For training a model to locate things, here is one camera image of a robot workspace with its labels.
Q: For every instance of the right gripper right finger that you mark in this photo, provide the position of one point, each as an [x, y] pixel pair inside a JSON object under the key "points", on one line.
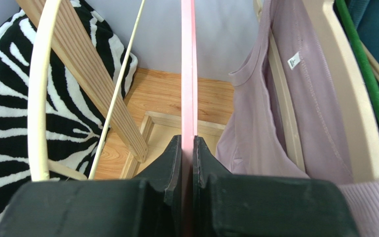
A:
{"points": [[230, 205]]}

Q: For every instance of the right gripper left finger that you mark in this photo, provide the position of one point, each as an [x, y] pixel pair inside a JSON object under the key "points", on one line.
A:
{"points": [[148, 205]]}

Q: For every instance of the mauve tank top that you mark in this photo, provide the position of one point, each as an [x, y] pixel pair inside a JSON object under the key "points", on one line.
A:
{"points": [[253, 141]]}

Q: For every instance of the cream hanger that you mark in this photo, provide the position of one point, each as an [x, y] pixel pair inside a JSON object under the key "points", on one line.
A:
{"points": [[59, 29]]}

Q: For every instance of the wooden hanger with mauve top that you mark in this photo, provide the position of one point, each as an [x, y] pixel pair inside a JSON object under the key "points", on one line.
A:
{"points": [[357, 113]]}

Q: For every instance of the pink hanger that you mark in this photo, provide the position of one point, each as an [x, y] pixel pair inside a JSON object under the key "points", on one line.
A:
{"points": [[188, 110]]}

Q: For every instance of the green hanger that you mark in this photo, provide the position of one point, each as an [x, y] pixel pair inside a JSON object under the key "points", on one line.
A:
{"points": [[370, 80]]}

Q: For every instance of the zebra print blanket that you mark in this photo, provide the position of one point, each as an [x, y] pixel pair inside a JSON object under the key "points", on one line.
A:
{"points": [[73, 123]]}

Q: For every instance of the wooden clothes rack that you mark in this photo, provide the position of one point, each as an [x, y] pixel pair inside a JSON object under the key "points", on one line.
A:
{"points": [[145, 123]]}

